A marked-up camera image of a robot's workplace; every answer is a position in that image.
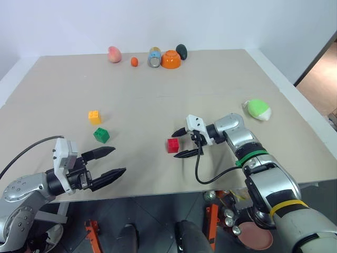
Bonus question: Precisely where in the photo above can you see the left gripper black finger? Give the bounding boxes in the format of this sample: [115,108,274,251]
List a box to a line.
[81,146,117,162]
[91,167,127,192]

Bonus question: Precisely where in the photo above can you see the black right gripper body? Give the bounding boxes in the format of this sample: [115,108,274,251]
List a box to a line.
[185,129,205,155]

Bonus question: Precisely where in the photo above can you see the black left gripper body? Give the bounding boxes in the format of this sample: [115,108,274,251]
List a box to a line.
[65,155,95,192]

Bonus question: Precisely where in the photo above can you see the red toy brick cube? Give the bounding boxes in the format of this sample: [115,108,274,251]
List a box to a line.
[166,138,181,153]

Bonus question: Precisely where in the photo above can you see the green toy brick cube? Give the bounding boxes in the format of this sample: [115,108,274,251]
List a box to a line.
[93,127,111,144]

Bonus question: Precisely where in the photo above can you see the yellow toy brick cube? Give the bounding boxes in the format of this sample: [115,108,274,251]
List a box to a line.
[88,110,102,125]

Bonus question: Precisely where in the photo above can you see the orange metal stand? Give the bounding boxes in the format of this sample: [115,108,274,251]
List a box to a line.
[205,203,220,251]
[83,219,103,253]

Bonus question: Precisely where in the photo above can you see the dark rounded shape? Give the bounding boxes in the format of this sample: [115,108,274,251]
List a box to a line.
[115,223,140,253]
[174,220,212,253]

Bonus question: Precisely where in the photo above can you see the orange bowl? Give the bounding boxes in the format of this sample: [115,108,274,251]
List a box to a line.
[160,50,182,70]

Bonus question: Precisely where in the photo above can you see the blue printed tin can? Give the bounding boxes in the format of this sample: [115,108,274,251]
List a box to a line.
[147,46,162,69]

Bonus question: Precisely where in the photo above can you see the dark green toy avocado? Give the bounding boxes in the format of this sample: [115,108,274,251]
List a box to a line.
[175,43,189,61]

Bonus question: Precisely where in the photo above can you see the pink toy peach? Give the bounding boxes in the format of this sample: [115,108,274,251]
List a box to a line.
[107,46,123,64]

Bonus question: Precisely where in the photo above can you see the pink plate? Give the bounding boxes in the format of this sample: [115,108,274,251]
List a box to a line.
[237,221,274,250]

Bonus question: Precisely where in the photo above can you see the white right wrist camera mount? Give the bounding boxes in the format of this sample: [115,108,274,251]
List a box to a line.
[186,114,214,147]

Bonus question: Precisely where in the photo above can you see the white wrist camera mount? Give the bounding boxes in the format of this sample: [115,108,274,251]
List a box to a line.
[186,114,214,147]
[52,137,80,196]

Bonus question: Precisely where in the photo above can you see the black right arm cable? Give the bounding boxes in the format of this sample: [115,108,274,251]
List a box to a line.
[194,137,246,185]

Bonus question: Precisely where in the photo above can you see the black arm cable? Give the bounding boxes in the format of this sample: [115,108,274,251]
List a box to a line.
[0,135,65,180]
[194,137,246,185]

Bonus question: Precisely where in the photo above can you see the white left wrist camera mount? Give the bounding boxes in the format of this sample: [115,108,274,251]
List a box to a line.
[52,137,80,196]

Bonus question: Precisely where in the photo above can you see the grey table leg bracket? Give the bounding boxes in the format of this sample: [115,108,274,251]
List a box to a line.
[33,202,68,225]

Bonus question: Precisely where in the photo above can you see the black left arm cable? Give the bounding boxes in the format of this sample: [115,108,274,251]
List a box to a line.
[0,135,65,180]

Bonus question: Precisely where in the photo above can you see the yellow cable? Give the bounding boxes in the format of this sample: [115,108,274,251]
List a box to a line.
[231,190,247,208]

